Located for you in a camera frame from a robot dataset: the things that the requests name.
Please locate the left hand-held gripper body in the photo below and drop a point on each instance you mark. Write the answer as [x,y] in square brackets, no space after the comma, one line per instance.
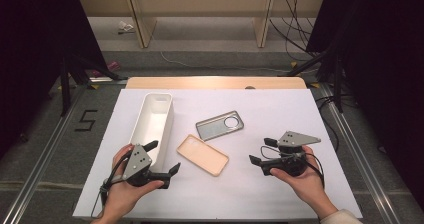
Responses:
[136,160]

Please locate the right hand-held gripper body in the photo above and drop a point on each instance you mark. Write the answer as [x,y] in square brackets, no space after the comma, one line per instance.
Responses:
[293,139]

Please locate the white oblong storage box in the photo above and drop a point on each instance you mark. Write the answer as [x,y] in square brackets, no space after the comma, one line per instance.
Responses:
[153,120]

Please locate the beige phone case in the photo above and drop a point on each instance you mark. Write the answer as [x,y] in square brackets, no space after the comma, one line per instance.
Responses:
[203,155]

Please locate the grey phone case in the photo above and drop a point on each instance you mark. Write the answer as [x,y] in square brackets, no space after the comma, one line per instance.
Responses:
[213,127]

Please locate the person's left hand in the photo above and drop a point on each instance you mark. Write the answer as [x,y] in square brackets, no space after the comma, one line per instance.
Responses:
[121,197]

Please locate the person's right hand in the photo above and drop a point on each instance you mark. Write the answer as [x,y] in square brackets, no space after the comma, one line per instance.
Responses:
[310,184]

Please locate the white table sheet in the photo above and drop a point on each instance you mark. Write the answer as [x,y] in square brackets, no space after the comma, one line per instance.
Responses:
[253,190]

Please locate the yellow floor tape piece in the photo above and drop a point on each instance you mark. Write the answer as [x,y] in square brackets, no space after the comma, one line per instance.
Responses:
[94,86]
[293,64]
[315,85]

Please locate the black metal stand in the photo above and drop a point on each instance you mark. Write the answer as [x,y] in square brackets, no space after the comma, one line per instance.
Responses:
[338,84]
[65,84]

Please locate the pink packet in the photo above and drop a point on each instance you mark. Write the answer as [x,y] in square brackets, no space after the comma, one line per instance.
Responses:
[113,65]

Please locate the black curtain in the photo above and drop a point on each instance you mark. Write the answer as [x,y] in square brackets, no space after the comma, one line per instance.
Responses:
[383,67]
[33,50]

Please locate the crumpled white paper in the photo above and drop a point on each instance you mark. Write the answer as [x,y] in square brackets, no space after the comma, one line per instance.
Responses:
[125,26]

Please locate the aluminium floor rail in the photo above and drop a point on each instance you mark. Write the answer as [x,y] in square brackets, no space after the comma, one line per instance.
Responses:
[360,157]
[40,170]

